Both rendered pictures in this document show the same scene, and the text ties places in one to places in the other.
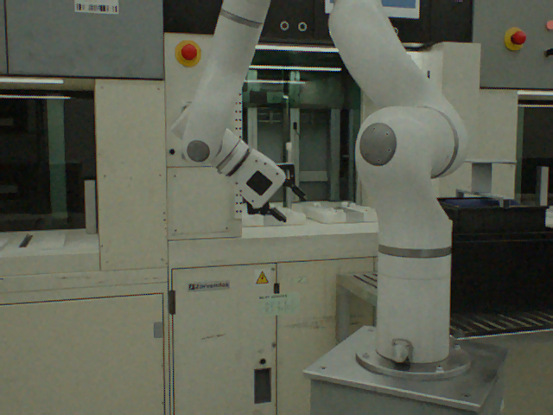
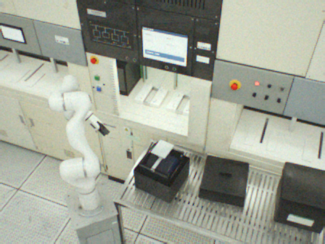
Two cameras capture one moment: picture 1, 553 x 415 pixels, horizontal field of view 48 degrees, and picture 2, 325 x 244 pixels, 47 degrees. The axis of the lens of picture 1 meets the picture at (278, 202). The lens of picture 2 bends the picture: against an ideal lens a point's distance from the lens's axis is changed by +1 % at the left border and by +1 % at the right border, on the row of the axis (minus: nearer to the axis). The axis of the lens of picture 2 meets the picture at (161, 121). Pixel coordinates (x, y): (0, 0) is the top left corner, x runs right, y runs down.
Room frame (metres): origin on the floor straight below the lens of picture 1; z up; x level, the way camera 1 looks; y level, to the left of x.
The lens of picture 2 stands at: (0.29, -1.42, 2.79)
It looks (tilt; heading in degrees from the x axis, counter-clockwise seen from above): 44 degrees down; 39
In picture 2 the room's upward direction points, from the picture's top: straight up
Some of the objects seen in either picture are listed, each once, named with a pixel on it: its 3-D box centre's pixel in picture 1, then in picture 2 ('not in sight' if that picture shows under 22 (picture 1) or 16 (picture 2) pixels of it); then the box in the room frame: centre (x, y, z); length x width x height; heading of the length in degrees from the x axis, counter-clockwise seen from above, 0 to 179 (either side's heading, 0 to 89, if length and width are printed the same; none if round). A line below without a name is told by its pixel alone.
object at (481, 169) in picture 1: (479, 226); (162, 164); (1.47, -0.47, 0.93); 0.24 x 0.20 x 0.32; 9
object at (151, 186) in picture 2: (479, 260); (162, 172); (1.47, -0.48, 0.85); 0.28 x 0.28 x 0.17; 9
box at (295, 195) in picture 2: not in sight; (302, 197); (1.82, -1.28, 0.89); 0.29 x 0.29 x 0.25; 20
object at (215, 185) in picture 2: not in sight; (224, 178); (1.69, -0.82, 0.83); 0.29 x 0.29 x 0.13; 24
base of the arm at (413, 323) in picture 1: (412, 304); (88, 195); (1.04, -0.23, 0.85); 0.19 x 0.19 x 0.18
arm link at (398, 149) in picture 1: (405, 181); (77, 175); (1.01, -0.21, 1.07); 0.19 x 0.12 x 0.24; 139
